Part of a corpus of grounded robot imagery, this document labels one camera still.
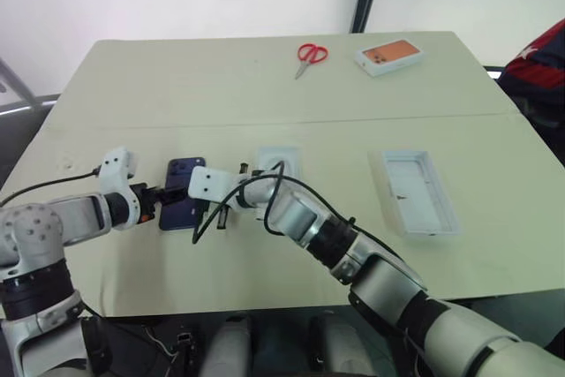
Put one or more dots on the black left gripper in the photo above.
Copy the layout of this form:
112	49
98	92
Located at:
143	200

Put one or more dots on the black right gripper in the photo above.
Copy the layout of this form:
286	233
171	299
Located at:
223	218

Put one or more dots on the dark blue smartphone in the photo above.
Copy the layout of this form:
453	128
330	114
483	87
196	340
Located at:
176	218

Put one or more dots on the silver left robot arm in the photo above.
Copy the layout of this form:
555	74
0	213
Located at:
79	216

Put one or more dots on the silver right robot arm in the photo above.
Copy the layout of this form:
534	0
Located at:
388	282

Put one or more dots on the white shallow phone box half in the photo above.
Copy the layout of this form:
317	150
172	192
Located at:
291	158

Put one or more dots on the white deep phone box half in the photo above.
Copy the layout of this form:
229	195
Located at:
419	193

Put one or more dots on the phone box with orange print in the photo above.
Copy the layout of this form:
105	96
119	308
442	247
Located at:
390	52

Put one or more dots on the grey rounded leg cover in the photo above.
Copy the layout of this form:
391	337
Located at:
227	346

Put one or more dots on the person in red blue clothing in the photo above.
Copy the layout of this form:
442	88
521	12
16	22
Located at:
538	72

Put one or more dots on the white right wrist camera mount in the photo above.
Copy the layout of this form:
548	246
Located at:
207	183

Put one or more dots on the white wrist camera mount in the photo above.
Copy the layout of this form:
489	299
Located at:
115	169
207	183

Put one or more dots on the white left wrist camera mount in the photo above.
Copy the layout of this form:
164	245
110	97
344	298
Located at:
115	169

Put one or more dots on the grey metal frame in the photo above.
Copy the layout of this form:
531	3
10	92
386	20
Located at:
20	81

